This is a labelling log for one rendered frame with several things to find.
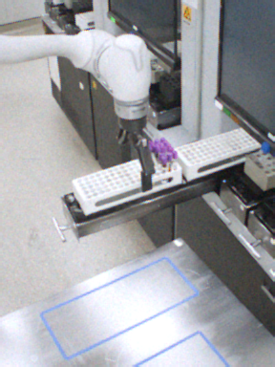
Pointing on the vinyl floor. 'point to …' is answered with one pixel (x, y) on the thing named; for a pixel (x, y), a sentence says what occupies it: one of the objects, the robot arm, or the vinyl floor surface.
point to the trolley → (139, 320)
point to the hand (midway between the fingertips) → (136, 173)
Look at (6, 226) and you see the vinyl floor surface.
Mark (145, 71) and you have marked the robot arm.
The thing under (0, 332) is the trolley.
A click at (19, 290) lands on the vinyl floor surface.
